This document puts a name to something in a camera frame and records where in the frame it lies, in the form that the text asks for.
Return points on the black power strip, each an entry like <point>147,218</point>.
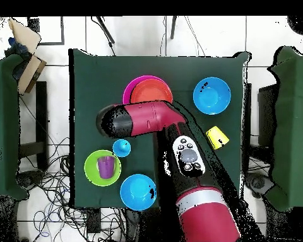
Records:
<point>94,221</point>

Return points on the dark green cloth-covered table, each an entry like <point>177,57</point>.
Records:
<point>2,126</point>
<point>293,126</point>

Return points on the pink bowl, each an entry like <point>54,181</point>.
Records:
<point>127,93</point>

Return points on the yellow cup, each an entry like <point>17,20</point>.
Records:
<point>218,137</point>

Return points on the lime green bowl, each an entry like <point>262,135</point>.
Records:
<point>91,174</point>

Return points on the black pedestal foot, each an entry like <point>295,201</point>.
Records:
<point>257,182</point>
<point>30,179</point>

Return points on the light blue bowl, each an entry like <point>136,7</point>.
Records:
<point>136,192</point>
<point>212,95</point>

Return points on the brown cardboard box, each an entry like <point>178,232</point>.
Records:
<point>27,37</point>

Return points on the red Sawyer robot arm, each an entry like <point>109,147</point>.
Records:
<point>146,118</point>

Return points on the black round object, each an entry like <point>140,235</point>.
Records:
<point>301,24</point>

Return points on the purple cup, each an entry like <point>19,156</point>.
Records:
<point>106,167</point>

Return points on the light blue cup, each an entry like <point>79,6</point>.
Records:
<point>121,148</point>

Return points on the black metal frame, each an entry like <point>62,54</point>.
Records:
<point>62,30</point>

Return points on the dark green tablecloth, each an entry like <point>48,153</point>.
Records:
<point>103,75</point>

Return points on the black bench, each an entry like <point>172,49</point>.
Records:
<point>41,126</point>

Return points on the black tripod leg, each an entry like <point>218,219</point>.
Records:
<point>105,30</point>
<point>173,27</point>

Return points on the orange bowl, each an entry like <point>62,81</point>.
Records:
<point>151,92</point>

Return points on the blue cloth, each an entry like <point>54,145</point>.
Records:
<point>17,48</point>

